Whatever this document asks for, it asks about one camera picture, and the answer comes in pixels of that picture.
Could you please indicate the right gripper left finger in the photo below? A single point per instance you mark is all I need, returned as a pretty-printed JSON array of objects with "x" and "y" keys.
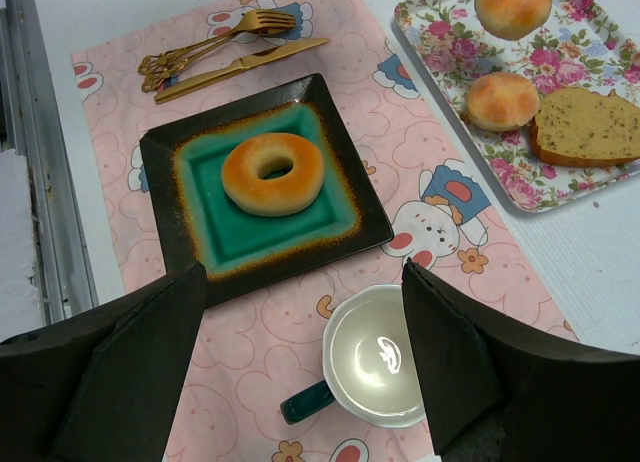
[{"x": 103, "y": 385}]

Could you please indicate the aluminium table frame rail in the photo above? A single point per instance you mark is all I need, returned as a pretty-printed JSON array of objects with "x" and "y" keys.
[{"x": 60, "y": 276}]

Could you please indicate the round bun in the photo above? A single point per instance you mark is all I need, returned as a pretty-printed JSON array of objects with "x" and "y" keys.
[
  {"x": 500, "y": 102},
  {"x": 512, "y": 19}
]

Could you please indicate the black teal square plate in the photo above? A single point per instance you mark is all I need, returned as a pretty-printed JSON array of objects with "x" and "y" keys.
[{"x": 241, "y": 252}]

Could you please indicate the gold fork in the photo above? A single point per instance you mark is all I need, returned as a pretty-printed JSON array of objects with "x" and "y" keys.
[{"x": 157, "y": 68}]

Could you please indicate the pink cartoon placemat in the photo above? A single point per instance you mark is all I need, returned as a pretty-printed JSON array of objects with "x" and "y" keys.
[{"x": 255, "y": 352}]

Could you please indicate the gold knife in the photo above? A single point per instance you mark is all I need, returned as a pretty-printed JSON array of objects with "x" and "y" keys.
[{"x": 235, "y": 68}]

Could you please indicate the orange donut bread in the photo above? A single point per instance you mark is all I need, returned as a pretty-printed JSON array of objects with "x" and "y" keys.
[{"x": 273, "y": 174}]

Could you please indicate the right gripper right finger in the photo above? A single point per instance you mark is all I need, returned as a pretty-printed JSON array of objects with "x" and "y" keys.
[{"x": 496, "y": 389}]

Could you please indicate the dark green mug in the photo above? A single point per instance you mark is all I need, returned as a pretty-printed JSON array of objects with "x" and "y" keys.
[{"x": 367, "y": 363}]

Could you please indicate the floral rectangular tray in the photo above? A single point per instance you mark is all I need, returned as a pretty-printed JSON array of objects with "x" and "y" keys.
[{"x": 548, "y": 90}]

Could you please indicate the brown bread slice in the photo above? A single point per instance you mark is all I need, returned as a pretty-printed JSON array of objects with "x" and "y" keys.
[{"x": 575, "y": 127}]

